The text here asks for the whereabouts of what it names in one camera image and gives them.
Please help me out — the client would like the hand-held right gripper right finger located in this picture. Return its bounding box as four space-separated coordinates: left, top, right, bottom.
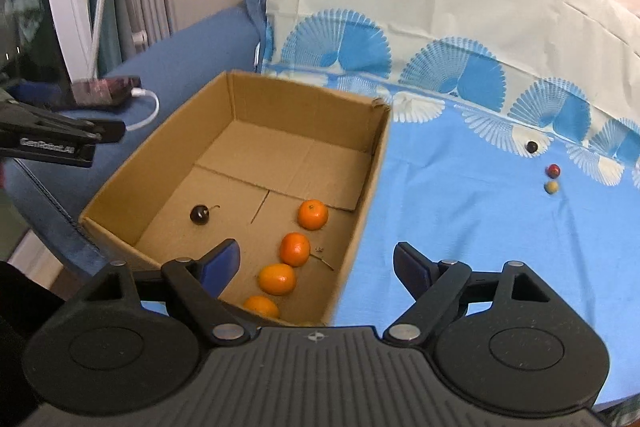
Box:
382 241 570 348

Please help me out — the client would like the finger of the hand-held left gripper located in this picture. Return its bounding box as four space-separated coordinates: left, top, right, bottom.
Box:
0 101 127 144

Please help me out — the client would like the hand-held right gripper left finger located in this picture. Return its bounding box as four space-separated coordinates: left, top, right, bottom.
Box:
69 238 261 349

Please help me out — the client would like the dark red cherry with stem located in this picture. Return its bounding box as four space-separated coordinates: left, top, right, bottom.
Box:
189 204 221 225

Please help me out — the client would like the orange tangerine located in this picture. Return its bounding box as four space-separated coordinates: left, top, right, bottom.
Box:
279 232 312 268
257 263 297 297
297 199 330 231
243 295 280 320

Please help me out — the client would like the brown cardboard box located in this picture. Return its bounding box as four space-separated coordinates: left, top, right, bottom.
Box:
79 70 392 328

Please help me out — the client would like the black smartphone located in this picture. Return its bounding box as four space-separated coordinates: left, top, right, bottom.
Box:
72 76 142 108

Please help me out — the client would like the blue fan-print cloth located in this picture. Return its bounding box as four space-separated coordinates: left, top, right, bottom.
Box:
252 0 640 413

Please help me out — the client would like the small dry twig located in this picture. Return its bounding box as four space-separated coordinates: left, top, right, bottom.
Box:
310 247 335 271

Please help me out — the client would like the white charging cable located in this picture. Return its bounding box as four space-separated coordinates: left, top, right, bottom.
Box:
125 88 161 132

